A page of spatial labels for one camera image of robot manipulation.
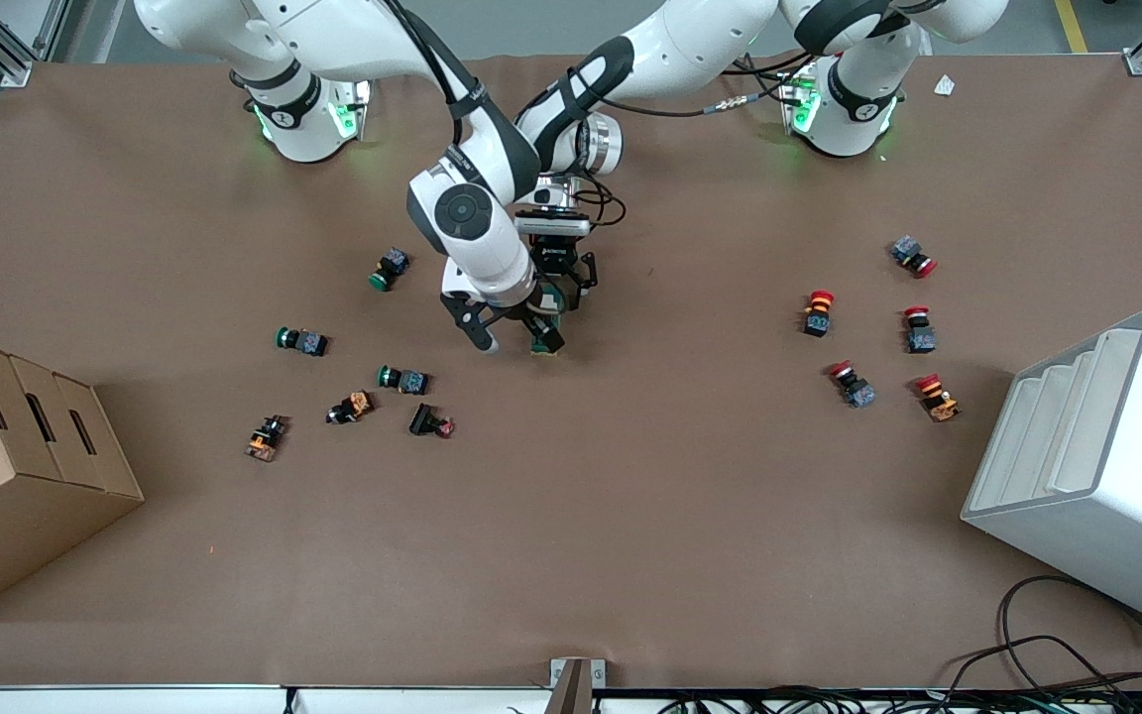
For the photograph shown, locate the white table edge rail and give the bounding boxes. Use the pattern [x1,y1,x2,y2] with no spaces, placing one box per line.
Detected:
[0,684,552,714]

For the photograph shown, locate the red push button grey block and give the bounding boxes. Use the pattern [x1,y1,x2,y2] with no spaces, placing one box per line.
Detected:
[903,306,938,355]
[890,235,939,280]
[826,360,877,411]

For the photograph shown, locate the black base cable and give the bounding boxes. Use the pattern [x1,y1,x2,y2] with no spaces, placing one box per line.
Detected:
[725,52,815,80]

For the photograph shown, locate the black looped floor cable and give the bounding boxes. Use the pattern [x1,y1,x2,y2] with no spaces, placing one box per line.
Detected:
[946,575,1142,697]

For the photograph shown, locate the green push button switch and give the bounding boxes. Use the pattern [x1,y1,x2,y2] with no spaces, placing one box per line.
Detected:
[275,325,330,358]
[377,365,431,397]
[368,248,411,293]

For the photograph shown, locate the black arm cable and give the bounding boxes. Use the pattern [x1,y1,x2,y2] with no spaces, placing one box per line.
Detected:
[385,0,481,150]
[571,59,798,231]

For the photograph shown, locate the white compartment organizer box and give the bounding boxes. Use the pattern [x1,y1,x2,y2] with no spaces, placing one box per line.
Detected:
[961,306,1142,639]

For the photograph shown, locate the black cable bundle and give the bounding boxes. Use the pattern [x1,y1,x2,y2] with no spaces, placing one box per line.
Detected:
[655,684,1142,714]

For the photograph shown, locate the brown paper table cover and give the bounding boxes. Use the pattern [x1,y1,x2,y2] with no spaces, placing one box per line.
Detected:
[0,52,1142,688]

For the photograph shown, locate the red mushroom button orange block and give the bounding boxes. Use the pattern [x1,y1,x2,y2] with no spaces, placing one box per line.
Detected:
[914,374,963,424]

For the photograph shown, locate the red push button black block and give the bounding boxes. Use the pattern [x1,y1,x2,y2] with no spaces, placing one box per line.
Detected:
[408,403,457,440]

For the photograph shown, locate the brown cardboard box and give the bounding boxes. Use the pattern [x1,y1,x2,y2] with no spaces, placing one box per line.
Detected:
[0,331,146,624]

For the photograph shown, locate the green load switch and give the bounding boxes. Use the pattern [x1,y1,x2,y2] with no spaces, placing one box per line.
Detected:
[530,281,566,357]

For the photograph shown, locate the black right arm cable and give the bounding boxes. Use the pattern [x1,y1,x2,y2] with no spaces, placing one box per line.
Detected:
[385,0,481,150]

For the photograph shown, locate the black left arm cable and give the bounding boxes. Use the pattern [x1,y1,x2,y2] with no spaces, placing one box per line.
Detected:
[571,59,798,231]

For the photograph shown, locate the grey metal bracket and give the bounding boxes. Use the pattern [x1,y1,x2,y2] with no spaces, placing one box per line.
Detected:
[548,657,608,714]

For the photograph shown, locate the black push button orange block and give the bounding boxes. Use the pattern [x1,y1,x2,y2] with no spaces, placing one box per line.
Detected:
[245,415,289,463]
[326,391,376,426]

